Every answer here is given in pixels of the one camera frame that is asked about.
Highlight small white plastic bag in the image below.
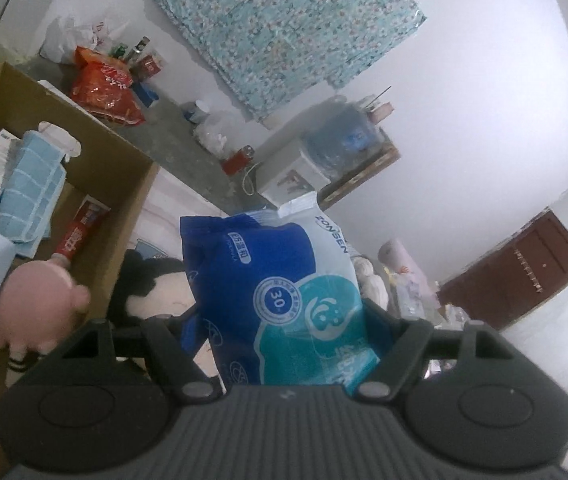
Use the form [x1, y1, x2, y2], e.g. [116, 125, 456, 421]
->
[194, 109, 241, 157]

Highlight blue water bottle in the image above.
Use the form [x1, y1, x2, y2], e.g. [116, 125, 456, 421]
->
[301, 97, 381, 181]

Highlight plush doll red dress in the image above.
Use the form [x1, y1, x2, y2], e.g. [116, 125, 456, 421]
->
[106, 250, 225, 377]

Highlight pink patterned roll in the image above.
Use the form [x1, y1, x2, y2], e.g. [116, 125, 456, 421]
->
[378, 238, 417, 287]

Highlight blue wipes packet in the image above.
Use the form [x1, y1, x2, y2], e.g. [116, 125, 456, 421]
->
[179, 191, 383, 389]

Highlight red toothpaste box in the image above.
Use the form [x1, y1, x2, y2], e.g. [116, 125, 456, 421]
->
[54, 195, 112, 267]

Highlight pink plush toy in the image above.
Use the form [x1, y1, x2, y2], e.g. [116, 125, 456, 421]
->
[0, 259, 92, 389]

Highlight small blue plastic box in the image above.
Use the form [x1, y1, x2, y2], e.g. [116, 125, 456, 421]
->
[132, 82, 161, 109]

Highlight red snack bag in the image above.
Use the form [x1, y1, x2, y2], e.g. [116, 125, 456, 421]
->
[69, 46, 146, 126]

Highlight large white plastic bag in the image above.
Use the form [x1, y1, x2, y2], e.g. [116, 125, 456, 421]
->
[41, 14, 115, 64]

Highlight brown cardboard box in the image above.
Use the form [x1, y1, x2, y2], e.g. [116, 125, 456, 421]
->
[0, 61, 161, 466]

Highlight white knitted blanket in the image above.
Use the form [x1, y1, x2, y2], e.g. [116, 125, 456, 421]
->
[353, 255, 391, 307]

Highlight pile of plastic packets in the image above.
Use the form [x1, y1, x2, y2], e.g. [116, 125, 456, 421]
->
[389, 270, 471, 332]

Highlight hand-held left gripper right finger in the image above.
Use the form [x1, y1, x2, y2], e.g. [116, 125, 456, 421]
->
[358, 300, 512, 401]

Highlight small red box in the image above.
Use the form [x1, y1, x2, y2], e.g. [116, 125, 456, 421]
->
[136, 52, 163, 79]

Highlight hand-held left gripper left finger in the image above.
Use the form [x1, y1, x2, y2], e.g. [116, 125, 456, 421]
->
[61, 317, 215, 403]

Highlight blue face masks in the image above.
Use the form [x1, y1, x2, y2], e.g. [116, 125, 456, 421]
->
[0, 130, 82, 252]

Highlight red can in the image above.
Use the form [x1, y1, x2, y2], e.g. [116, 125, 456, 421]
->
[222, 145, 256, 176]

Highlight brown wooden door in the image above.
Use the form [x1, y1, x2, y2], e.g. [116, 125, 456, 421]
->
[438, 209, 568, 332]

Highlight floral wall cloth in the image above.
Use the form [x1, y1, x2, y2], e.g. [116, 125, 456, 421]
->
[126, 0, 427, 123]

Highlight white blue cup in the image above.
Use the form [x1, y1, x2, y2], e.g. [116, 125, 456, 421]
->
[184, 101, 211, 125]

